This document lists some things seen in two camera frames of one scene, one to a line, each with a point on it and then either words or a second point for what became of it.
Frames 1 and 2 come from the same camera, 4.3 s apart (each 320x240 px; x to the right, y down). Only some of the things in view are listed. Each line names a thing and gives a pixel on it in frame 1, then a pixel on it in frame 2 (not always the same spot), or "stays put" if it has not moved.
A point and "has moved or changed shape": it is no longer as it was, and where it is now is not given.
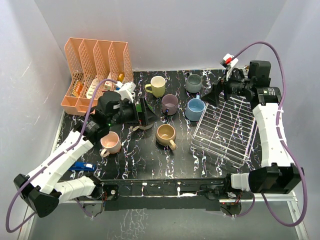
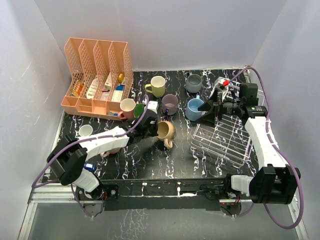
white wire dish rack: x=226 y=130 stays put
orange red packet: x=77 y=89 stays put
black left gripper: x=147 y=117 -> x=153 y=132
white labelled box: x=92 y=88 stays put
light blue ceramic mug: x=194 y=109 stays put
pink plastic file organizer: x=94 y=67 stays put
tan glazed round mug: x=165 y=135 has moved or changed shape
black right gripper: x=212 y=96 -> x=209 y=118
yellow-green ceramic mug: x=158 y=85 stays put
